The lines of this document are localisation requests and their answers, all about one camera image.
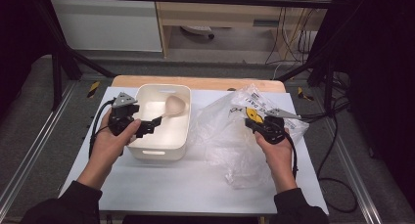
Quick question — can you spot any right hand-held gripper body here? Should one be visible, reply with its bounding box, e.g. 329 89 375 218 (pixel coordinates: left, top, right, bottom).
259 108 301 145

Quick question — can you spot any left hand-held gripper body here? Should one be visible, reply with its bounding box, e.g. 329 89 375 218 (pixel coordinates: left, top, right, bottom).
107 92 141 137

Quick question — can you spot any white plastic storage bin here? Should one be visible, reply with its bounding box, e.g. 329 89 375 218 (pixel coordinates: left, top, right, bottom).
126 83 192 161

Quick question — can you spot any pink long-handled spoon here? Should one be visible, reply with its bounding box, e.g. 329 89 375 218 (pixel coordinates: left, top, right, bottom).
156 95 187 121

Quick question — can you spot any clear smiley plastic bag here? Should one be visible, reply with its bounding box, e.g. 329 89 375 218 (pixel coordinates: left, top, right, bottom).
189 83 310 190

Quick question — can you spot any person's right hand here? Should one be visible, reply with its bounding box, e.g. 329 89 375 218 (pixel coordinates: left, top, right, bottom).
254 128 297 186

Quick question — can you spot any person's left hand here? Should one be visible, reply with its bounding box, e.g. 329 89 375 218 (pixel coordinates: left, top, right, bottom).
88 109 142 173

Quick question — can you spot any wooden table board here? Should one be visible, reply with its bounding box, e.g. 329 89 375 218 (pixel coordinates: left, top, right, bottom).
111 74 288 94

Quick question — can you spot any white cabinet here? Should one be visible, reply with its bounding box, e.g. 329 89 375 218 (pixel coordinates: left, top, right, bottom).
50 0 163 53

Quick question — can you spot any light wooden desk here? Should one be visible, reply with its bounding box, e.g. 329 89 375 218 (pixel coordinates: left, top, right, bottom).
153 0 338 61

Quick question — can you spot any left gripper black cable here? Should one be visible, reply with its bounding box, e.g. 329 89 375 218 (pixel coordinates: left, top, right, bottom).
88 99 115 159

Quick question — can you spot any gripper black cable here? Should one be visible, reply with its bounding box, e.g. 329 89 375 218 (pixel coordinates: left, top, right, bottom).
283 131 300 180
88 99 115 159

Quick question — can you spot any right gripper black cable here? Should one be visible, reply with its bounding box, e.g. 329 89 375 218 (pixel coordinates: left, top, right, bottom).
283 131 300 180

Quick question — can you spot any black floor cable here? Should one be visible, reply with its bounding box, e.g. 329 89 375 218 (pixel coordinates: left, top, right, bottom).
298 96 359 214

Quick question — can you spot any aluminium rail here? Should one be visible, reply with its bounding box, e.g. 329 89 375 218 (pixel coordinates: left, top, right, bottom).
326 119 384 224
0 81 78 212

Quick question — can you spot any bundle of hanging cables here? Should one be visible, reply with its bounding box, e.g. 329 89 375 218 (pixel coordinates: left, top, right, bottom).
264 2 326 66

